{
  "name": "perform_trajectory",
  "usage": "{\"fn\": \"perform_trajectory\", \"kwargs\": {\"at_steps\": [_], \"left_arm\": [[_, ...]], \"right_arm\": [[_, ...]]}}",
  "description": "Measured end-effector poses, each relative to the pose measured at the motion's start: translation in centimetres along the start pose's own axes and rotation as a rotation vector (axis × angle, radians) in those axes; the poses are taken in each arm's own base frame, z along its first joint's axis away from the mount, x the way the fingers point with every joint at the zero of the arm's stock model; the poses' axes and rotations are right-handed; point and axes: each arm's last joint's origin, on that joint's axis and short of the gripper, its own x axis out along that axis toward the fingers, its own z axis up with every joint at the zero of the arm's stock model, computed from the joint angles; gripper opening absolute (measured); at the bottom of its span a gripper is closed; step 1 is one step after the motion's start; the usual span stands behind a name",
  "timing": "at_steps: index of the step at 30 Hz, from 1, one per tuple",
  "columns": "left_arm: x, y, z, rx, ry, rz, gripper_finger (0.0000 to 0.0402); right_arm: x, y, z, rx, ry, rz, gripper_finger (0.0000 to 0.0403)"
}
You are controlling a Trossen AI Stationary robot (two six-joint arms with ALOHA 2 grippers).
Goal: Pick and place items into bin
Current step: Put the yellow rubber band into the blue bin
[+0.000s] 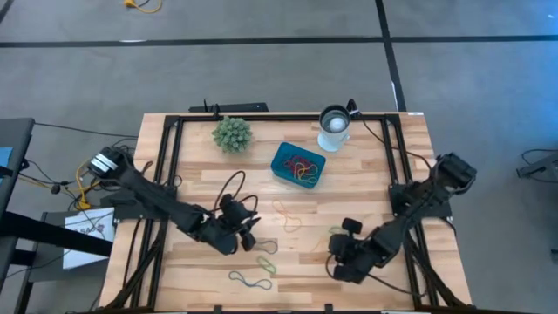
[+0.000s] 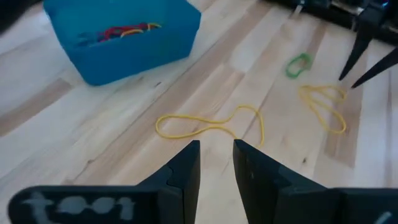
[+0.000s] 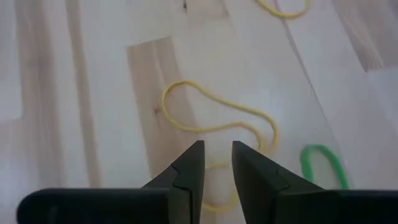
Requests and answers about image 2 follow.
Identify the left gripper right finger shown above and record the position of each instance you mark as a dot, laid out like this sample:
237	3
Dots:
264	193

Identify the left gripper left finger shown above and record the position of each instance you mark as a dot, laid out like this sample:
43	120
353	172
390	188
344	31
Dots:
180	186

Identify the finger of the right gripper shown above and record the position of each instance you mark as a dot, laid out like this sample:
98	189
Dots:
356	53
379	67

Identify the yellow rubber band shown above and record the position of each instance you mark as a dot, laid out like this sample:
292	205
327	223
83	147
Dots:
186	117
132	32
314	105

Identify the green rubber band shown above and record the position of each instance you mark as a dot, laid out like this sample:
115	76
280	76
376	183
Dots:
289	70

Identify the teal plastic bin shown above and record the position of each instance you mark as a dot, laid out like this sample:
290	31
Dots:
124	62

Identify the blue rubber band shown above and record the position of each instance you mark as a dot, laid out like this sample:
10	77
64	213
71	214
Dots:
87	40

